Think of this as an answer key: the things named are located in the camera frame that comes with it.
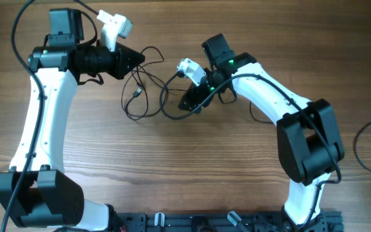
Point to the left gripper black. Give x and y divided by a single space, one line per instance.
118 61

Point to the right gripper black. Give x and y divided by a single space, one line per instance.
199 91

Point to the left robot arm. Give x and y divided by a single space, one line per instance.
35 192

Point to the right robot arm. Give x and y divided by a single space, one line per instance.
309 142

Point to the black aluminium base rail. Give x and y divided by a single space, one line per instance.
267 221

